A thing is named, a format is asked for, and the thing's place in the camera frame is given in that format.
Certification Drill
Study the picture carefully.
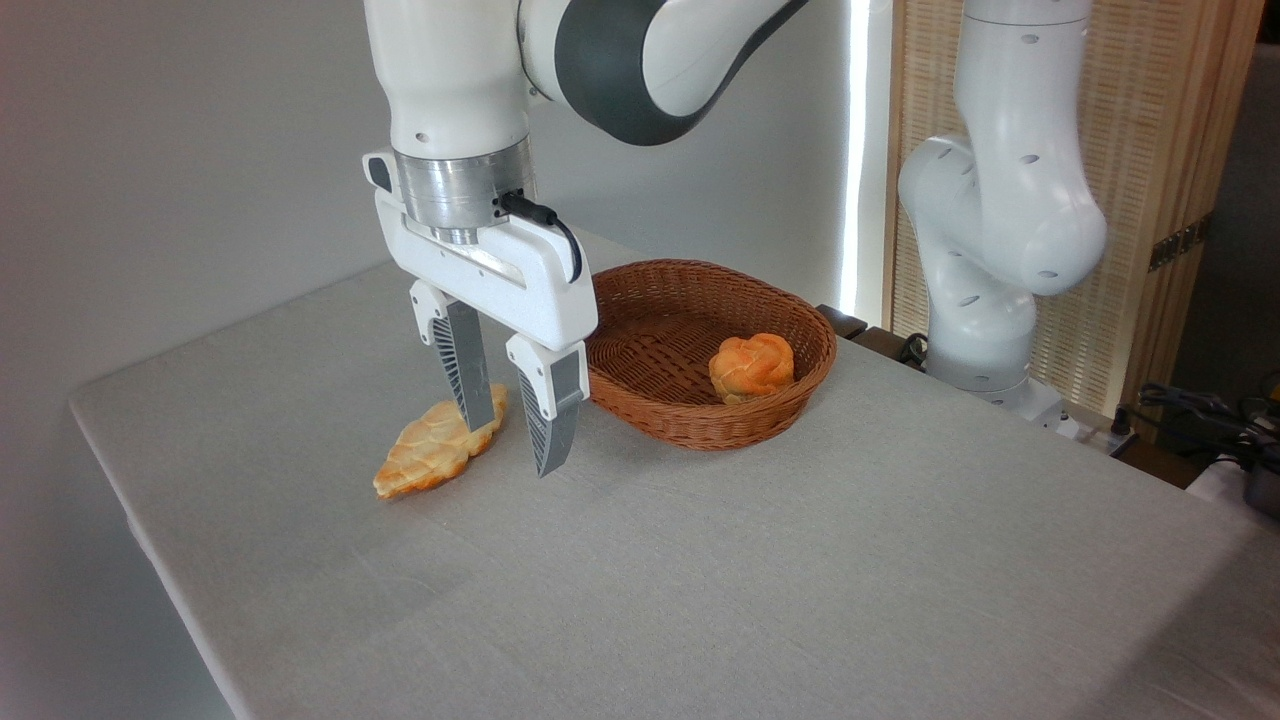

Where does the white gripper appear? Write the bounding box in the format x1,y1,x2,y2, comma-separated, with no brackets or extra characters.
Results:
362,150,600,479

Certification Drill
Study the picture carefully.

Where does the long braided bread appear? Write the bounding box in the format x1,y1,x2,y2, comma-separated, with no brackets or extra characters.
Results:
373,384,510,501

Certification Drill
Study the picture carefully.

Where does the brown wicker basket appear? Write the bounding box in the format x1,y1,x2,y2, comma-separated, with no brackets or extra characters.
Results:
584,259,839,452

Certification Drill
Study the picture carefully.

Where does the round orange bread roll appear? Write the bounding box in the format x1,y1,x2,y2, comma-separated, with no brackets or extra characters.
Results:
708,333,797,406

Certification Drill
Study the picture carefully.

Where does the grey tablecloth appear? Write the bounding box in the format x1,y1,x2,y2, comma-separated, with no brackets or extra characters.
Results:
68,225,1280,720

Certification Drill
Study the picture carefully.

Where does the dark wooden furniture corner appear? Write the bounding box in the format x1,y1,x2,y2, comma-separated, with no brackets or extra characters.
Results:
817,304,870,342

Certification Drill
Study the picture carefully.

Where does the metal screen hinge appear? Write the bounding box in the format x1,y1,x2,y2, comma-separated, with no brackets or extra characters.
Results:
1148,214,1214,273

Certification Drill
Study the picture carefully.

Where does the wooden folding screen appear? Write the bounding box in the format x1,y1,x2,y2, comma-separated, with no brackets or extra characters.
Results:
883,0,1267,423

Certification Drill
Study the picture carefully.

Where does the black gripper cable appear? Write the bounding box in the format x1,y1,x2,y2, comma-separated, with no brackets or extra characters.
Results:
496,191,584,282

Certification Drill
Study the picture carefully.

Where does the black cable bundle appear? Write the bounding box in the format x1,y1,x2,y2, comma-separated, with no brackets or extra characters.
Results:
1136,378,1280,456

